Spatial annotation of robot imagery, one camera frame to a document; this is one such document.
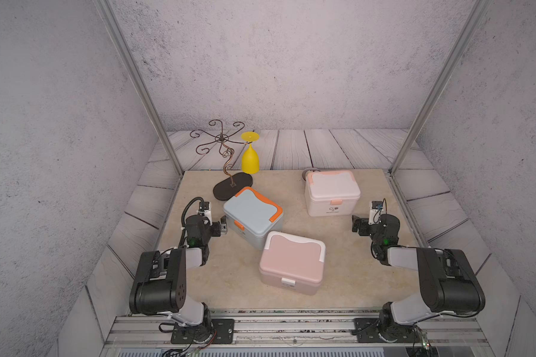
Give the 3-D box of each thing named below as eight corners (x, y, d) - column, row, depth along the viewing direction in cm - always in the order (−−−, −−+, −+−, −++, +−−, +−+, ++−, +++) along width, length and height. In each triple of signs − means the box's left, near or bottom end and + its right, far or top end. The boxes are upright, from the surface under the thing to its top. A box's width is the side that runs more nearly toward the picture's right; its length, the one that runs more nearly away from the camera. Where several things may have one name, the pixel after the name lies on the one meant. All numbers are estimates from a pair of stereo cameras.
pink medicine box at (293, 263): (259, 288, 84) (256, 273, 73) (269, 248, 94) (268, 230, 83) (316, 301, 81) (323, 287, 70) (320, 258, 91) (326, 240, 80)
